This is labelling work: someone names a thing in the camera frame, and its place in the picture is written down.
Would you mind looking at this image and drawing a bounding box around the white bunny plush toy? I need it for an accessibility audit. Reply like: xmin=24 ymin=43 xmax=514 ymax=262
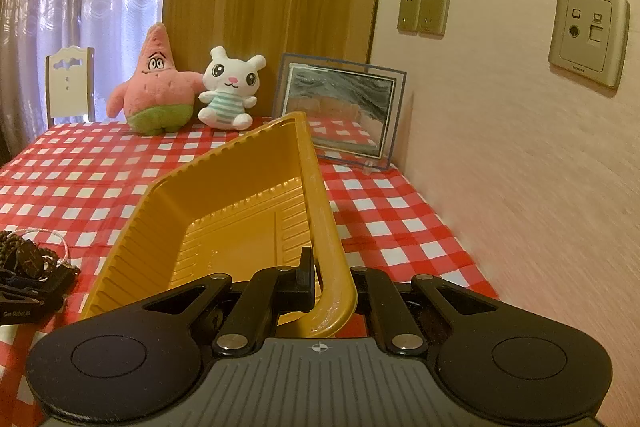
xmin=197 ymin=46 xmax=266 ymax=131

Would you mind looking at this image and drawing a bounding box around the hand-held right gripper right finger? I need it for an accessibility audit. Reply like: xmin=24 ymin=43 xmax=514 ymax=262
xmin=349 ymin=265 xmax=502 ymax=354

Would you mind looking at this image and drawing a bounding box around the pearl bead bracelet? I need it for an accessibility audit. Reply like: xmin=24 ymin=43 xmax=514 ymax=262
xmin=29 ymin=229 xmax=71 ymax=259

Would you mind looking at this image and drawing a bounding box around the pink starfish plush toy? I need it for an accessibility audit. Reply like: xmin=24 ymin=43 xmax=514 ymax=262
xmin=106 ymin=22 xmax=206 ymax=137

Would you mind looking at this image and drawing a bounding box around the yellow plastic tray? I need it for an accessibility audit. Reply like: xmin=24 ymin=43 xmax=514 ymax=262
xmin=80 ymin=111 xmax=358 ymax=339

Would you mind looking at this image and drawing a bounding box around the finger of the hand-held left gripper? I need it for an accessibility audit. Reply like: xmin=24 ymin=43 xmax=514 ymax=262
xmin=0 ymin=264 xmax=82 ymax=303

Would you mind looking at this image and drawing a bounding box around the white wooden chair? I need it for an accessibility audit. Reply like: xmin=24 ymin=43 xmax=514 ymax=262
xmin=45 ymin=46 xmax=96 ymax=128

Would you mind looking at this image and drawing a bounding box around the beige wall data socket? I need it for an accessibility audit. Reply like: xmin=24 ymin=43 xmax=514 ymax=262
xmin=548 ymin=0 xmax=630 ymax=88

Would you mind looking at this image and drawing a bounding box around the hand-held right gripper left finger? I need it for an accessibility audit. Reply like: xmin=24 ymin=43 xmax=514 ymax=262
xmin=142 ymin=246 xmax=324 ymax=356

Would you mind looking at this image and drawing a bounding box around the black wrist watch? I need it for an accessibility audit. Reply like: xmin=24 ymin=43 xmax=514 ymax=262
xmin=9 ymin=239 xmax=47 ymax=281

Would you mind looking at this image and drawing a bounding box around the red white checkered tablecloth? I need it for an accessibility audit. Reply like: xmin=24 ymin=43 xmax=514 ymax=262
xmin=0 ymin=116 xmax=501 ymax=427

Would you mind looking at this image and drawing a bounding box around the beige wall power outlet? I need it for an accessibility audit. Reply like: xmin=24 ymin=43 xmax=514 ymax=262
xmin=396 ymin=0 xmax=422 ymax=32
xmin=418 ymin=0 xmax=451 ymax=38

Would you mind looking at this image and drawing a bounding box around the glass sand picture frame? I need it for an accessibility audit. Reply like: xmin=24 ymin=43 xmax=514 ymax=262
xmin=270 ymin=53 xmax=407 ymax=174

